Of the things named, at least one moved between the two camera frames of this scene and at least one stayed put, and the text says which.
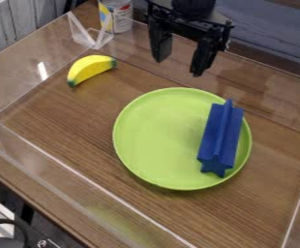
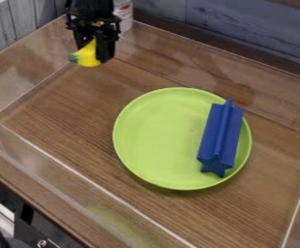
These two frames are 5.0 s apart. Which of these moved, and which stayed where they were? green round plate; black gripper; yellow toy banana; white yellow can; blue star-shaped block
Moved: black gripper; yellow toy banana
Stayed: green round plate; blue star-shaped block; white yellow can
